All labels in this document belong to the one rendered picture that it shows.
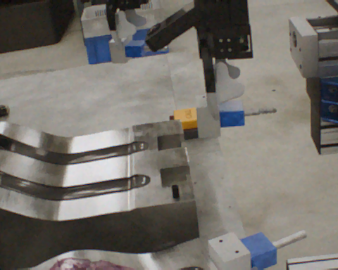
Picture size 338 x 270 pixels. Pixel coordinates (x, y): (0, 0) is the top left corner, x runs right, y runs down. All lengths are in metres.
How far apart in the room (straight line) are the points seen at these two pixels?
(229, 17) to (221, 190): 0.30
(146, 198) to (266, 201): 1.54
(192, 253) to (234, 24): 0.34
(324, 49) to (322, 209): 1.25
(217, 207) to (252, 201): 1.41
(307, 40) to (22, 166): 0.57
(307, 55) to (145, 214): 0.48
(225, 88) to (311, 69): 0.29
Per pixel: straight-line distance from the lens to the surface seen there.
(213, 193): 0.94
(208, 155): 1.05
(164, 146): 0.96
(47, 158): 0.95
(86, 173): 0.89
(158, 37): 0.83
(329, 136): 1.17
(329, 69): 1.10
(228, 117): 0.88
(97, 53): 4.05
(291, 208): 2.26
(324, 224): 2.17
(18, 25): 4.81
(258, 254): 0.70
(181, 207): 0.78
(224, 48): 0.83
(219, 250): 0.69
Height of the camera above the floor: 1.32
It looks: 27 degrees down
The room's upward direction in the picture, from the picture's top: 8 degrees counter-clockwise
